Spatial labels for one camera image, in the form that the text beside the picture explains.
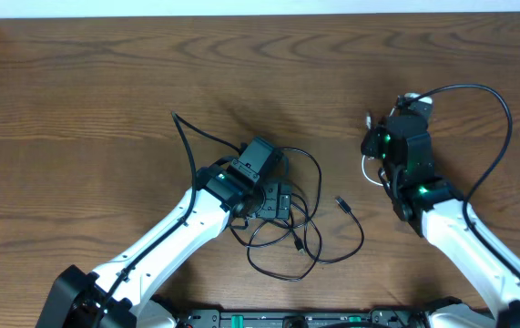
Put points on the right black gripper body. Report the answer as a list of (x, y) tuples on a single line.
[(374, 146)]

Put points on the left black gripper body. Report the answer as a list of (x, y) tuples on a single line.
[(273, 203)]

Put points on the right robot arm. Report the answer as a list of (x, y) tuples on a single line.
[(439, 213)]

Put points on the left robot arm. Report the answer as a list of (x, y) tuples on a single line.
[(118, 293)]

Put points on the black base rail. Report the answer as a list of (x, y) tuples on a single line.
[(305, 319)]

